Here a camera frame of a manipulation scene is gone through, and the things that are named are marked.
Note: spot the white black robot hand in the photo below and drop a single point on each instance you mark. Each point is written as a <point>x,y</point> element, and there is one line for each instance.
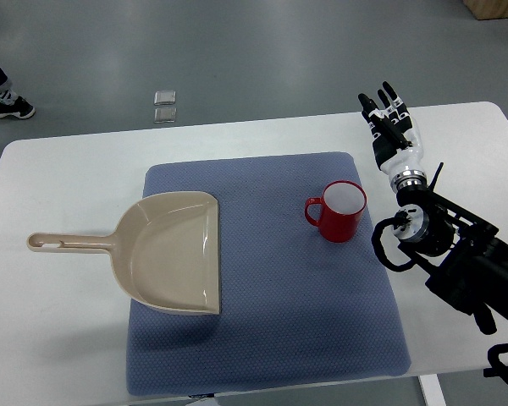
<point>397,144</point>

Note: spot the red cup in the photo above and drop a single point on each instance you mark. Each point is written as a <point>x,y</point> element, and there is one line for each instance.
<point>338,211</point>

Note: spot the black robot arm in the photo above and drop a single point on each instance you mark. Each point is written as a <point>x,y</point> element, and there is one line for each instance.
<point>466,262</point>

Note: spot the beige plastic dustpan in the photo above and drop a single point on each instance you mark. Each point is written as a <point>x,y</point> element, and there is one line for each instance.
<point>164,252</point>

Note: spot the wooden box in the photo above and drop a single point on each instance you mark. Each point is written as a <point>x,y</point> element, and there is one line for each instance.
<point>488,9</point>

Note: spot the blue textured mat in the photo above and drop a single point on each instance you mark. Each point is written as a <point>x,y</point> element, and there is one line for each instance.
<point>295,308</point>

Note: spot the upper metal floor plate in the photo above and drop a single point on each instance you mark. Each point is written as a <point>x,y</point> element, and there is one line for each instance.
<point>164,98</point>

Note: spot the white table leg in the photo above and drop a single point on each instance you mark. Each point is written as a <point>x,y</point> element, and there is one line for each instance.
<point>431,390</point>

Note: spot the black white sneaker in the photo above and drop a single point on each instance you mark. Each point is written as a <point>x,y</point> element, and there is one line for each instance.
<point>20,109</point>

